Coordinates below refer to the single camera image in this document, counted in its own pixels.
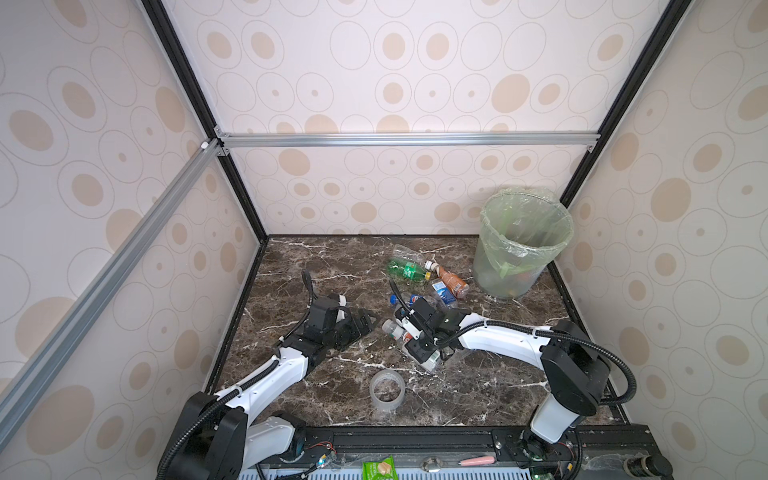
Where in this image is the left aluminium rail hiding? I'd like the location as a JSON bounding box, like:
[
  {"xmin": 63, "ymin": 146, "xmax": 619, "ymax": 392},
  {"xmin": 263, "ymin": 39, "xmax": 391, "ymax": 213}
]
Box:
[{"xmin": 1, "ymin": 138, "xmax": 223, "ymax": 449}]

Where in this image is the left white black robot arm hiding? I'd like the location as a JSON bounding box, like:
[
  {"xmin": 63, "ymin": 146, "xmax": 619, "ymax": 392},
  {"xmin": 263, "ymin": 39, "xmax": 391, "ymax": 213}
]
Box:
[{"xmin": 156, "ymin": 270, "xmax": 379, "ymax": 479}]

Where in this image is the green snack packet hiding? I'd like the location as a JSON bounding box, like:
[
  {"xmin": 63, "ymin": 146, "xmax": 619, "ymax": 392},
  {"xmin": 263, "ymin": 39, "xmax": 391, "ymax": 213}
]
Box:
[{"xmin": 362, "ymin": 456, "xmax": 398, "ymax": 480}]

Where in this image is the mesh bin with green liner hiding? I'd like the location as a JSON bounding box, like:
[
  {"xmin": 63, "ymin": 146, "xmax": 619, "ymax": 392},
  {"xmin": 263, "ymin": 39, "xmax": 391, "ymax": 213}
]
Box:
[{"xmin": 473, "ymin": 186, "xmax": 574, "ymax": 299}]

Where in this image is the Pepsi bottle blue cap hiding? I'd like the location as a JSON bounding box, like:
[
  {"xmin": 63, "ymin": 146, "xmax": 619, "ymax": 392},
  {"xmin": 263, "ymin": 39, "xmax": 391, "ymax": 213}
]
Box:
[{"xmin": 389, "ymin": 294, "xmax": 421, "ymax": 307}]

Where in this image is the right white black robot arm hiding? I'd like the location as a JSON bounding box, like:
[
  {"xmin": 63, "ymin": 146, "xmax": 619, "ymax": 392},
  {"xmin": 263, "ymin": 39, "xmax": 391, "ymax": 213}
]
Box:
[{"xmin": 389, "ymin": 280, "xmax": 637, "ymax": 456}]

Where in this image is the clear bottle red green label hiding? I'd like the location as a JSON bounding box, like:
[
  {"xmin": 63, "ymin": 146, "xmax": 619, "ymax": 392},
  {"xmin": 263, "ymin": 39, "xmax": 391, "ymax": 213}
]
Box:
[{"xmin": 382, "ymin": 319, "xmax": 448, "ymax": 371}]

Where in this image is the clear tape roll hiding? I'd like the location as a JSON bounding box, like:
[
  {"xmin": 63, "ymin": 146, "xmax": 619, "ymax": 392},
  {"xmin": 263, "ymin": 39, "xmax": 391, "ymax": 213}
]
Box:
[{"xmin": 369, "ymin": 369, "xmax": 406, "ymax": 412}]

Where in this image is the clear crushed bottle white cap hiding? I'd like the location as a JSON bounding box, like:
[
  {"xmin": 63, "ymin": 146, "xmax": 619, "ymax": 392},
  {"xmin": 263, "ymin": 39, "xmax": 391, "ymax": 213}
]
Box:
[{"xmin": 392, "ymin": 244, "xmax": 427, "ymax": 267}]

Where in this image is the aluminium rail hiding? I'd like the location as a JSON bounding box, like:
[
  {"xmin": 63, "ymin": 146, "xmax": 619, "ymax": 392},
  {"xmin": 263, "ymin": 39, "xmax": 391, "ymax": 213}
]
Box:
[
  {"xmin": 221, "ymin": 131, "xmax": 600, "ymax": 148},
  {"xmin": 1, "ymin": 138, "xmax": 223, "ymax": 449}
]

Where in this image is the brown Nescafe bottle near bin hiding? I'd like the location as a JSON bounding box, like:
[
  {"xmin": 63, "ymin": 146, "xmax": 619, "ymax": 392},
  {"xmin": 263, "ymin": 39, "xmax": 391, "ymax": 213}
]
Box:
[{"xmin": 425, "ymin": 261, "xmax": 469, "ymax": 299}]

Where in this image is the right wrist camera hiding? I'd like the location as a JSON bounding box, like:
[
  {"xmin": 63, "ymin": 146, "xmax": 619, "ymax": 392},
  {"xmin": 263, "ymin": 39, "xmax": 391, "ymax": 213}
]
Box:
[{"xmin": 395, "ymin": 297, "xmax": 437, "ymax": 339}]

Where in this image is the blue label water bottle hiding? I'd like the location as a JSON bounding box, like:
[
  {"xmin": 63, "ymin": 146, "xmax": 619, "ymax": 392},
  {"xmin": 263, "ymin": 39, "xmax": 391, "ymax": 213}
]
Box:
[{"xmin": 431, "ymin": 280, "xmax": 458, "ymax": 309}]

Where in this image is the back aluminium rail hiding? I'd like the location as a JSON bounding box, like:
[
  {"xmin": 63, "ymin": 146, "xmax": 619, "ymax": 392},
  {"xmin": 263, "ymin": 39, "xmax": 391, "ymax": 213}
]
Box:
[{"xmin": 221, "ymin": 131, "xmax": 600, "ymax": 148}]

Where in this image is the pink pen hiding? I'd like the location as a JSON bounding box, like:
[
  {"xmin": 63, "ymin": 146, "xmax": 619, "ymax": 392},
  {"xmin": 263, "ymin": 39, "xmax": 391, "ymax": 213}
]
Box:
[{"xmin": 458, "ymin": 455, "xmax": 496, "ymax": 467}]

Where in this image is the green Sprite bottle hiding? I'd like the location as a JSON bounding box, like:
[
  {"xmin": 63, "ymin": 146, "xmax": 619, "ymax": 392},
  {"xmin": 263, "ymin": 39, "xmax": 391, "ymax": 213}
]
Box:
[{"xmin": 386, "ymin": 257, "xmax": 432, "ymax": 284}]

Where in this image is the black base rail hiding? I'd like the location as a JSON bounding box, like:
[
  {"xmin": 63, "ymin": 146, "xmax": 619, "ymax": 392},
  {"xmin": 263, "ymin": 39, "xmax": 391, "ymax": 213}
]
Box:
[{"xmin": 240, "ymin": 424, "xmax": 673, "ymax": 479}]

